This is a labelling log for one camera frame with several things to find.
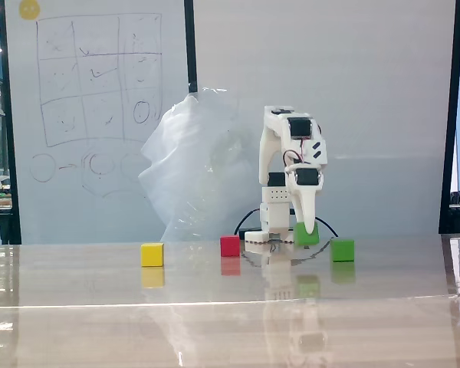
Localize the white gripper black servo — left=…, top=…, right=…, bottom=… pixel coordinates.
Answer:
left=290, top=166, right=326, bottom=235

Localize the green cube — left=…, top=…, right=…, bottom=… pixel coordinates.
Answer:
left=294, top=222, right=320, bottom=246
left=330, top=238, right=356, bottom=263

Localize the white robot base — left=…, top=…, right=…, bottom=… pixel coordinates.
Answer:
left=244, top=228, right=297, bottom=246

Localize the red cube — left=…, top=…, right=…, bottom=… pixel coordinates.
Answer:
left=220, top=235, right=242, bottom=258

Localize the yellow cube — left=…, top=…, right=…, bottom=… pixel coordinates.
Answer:
left=140, top=242, right=165, bottom=268

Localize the black flat box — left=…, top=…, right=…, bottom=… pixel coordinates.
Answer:
left=239, top=226, right=297, bottom=235

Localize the translucent plastic sheet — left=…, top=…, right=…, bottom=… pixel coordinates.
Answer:
left=137, top=87, right=262, bottom=242

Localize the blank whiteboard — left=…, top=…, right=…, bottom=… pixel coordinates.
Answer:
left=193, top=0, right=456, bottom=235

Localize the whiteboard with marker drawings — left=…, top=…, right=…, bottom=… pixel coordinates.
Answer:
left=3, top=0, right=195, bottom=245

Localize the black chair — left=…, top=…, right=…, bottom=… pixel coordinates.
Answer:
left=0, top=208, right=13, bottom=245

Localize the yellow round magnet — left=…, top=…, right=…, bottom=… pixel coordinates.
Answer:
left=18, top=0, right=40, bottom=20

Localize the black cable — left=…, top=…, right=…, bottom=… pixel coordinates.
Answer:
left=234, top=209, right=261, bottom=235
left=289, top=209, right=340, bottom=239

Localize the red white servo wire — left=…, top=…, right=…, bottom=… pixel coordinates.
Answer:
left=283, top=140, right=306, bottom=166

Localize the black board post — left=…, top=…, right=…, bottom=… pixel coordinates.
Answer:
left=0, top=0, right=23, bottom=245
left=183, top=0, right=199, bottom=94
left=439, top=0, right=460, bottom=235

